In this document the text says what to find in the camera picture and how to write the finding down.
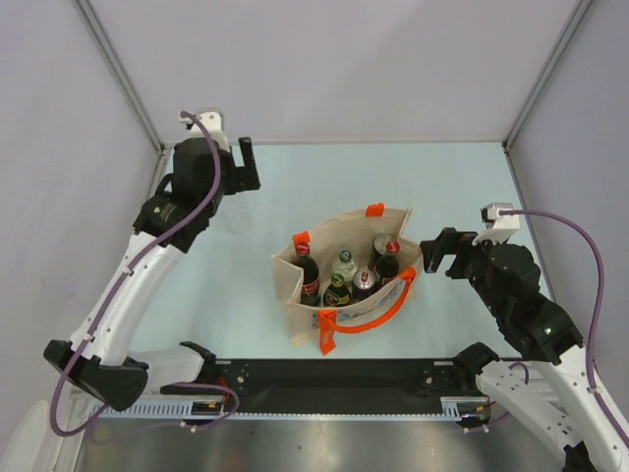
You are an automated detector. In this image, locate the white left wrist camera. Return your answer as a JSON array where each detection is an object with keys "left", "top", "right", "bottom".
[{"left": 179, "top": 107, "right": 230, "bottom": 150}]

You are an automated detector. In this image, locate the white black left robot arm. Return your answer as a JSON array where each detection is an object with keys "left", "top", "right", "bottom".
[{"left": 43, "top": 137, "right": 260, "bottom": 411}]

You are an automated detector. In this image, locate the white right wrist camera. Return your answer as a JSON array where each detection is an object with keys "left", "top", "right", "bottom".
[{"left": 472, "top": 203, "right": 520, "bottom": 246}]

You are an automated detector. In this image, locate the aluminium frame rail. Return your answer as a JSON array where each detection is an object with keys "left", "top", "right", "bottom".
[{"left": 88, "top": 387, "right": 491, "bottom": 422}]

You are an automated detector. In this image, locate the clear glass bottle green cap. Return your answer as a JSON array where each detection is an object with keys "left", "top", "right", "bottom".
[{"left": 331, "top": 250, "right": 358, "bottom": 286}]

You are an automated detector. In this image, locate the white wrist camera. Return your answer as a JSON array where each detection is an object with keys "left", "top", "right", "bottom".
[
  {"left": 472, "top": 203, "right": 520, "bottom": 246},
  {"left": 179, "top": 107, "right": 230, "bottom": 150}
]

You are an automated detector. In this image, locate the left aluminium corner post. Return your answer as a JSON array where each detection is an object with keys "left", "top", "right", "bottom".
[{"left": 71, "top": 0, "right": 167, "bottom": 156}]

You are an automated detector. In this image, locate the right aluminium corner post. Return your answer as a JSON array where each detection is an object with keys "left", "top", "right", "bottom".
[{"left": 502, "top": 0, "right": 596, "bottom": 149}]

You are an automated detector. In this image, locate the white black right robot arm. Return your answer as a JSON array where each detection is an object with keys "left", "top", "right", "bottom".
[{"left": 421, "top": 227, "right": 628, "bottom": 471}]

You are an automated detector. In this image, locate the blue white drink can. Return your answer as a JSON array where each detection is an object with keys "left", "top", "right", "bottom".
[{"left": 352, "top": 268, "right": 375, "bottom": 303}]

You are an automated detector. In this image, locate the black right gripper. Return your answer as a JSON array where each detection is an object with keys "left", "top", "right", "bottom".
[{"left": 419, "top": 226, "right": 505, "bottom": 317}]

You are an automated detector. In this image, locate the glass cola bottle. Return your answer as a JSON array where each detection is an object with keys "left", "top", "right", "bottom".
[{"left": 295, "top": 243, "right": 320, "bottom": 307}]

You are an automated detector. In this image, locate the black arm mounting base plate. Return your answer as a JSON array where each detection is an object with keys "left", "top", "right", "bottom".
[{"left": 160, "top": 357, "right": 492, "bottom": 400}]

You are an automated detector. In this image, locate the beige canvas tote bag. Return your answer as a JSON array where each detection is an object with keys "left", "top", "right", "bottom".
[{"left": 271, "top": 204, "right": 423, "bottom": 355}]

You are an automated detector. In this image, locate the clear plastic water bottle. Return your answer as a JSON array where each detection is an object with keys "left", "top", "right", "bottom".
[{"left": 225, "top": 194, "right": 254, "bottom": 234}]

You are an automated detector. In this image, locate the aluminium corner post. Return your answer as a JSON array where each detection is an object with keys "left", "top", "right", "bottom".
[
  {"left": 502, "top": 0, "right": 596, "bottom": 149},
  {"left": 71, "top": 0, "right": 167, "bottom": 156}
]

